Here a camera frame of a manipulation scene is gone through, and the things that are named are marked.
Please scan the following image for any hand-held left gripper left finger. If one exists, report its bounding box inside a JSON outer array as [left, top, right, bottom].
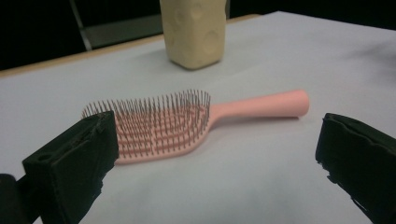
[[21, 110, 120, 224]]

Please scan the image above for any pink hairbrush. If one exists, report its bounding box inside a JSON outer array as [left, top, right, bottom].
[[81, 89, 310, 166]]

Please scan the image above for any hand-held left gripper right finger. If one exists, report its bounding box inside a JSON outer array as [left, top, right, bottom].
[[315, 112, 396, 224]]

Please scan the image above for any white table cover sheet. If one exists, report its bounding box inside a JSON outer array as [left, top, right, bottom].
[[0, 10, 396, 224]]

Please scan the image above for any cream square container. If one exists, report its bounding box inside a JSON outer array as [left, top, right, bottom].
[[159, 0, 227, 71]]

